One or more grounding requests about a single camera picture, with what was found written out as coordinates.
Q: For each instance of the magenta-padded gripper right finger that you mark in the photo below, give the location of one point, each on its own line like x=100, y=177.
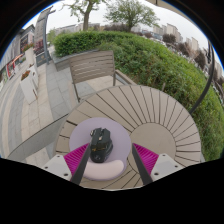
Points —
x=146, y=159

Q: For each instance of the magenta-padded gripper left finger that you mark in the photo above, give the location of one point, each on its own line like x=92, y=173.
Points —
x=76, y=159

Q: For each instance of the black computer mouse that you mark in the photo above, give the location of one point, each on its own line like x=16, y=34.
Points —
x=101, y=145

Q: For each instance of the lilac mouse pad with wrist rest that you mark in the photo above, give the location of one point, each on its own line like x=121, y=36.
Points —
x=120, y=136

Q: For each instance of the white planter box with flowers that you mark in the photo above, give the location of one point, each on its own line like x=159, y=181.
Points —
x=29, y=56
x=27, y=88

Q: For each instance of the brown slatted chair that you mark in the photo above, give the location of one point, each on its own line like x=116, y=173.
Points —
x=91, y=65

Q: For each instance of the green hedge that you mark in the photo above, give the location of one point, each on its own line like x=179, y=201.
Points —
x=156, y=63

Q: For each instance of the dark curved pole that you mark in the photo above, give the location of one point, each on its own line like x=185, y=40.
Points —
x=212, y=66

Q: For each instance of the grey storefront building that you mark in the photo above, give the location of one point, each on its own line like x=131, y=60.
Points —
x=26, y=36

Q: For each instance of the distant apartment buildings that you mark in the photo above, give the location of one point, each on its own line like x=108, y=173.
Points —
x=171, y=29

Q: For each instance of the tall grey sign pillar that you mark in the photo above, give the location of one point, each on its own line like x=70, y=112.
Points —
x=40, y=30

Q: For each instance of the sparse-leaved tree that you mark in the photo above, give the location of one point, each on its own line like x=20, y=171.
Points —
x=86, y=21

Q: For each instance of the leafy green tree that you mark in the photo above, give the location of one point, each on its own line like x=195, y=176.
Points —
x=131, y=13

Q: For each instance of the beige parasol canopy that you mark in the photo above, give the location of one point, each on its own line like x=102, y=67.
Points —
x=160, y=2

